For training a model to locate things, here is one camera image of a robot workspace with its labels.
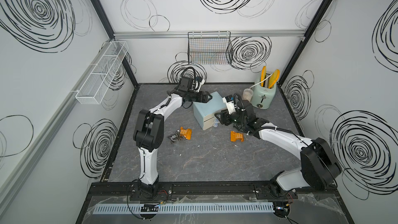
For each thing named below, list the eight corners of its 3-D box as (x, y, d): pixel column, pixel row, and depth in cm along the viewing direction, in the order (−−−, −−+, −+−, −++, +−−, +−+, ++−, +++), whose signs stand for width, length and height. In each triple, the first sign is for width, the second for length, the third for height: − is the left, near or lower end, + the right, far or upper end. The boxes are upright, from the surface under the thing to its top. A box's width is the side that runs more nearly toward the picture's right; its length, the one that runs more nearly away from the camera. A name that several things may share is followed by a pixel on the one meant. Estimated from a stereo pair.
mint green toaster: (251, 110, 106) (257, 96, 95) (247, 97, 114) (253, 83, 102) (272, 110, 106) (281, 96, 95) (268, 97, 114) (275, 83, 102)
